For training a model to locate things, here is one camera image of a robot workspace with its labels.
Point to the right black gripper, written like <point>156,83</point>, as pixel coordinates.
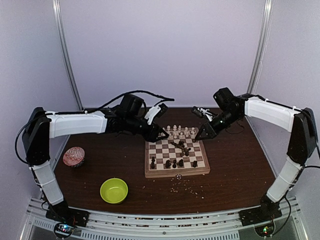
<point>210,130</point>

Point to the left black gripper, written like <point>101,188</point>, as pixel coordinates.
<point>151,135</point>

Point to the dark queen piece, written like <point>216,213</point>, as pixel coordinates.
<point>167,164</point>

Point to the dark knight piece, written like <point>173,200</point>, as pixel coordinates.
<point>194,164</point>

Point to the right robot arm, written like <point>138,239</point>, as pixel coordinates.
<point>300,123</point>

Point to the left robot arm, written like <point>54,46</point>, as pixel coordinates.
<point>131,116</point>

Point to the pile of dark chess pieces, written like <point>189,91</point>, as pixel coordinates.
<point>181,145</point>

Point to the wooden chess board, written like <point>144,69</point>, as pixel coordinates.
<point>163,150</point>

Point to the green plastic bowl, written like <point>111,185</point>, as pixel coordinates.
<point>114,191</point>

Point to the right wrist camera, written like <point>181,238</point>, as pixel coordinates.
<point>203,113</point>

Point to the right aluminium frame post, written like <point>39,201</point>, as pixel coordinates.
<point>261,47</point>

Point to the aluminium frame post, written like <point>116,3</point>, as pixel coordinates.
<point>56,4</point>
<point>261,47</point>

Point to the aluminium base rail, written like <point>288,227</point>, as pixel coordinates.
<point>219,225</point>

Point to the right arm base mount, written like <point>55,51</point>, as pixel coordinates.
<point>261,217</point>

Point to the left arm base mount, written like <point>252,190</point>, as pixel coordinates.
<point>66,225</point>

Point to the left aluminium frame post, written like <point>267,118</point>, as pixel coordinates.
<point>56,4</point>

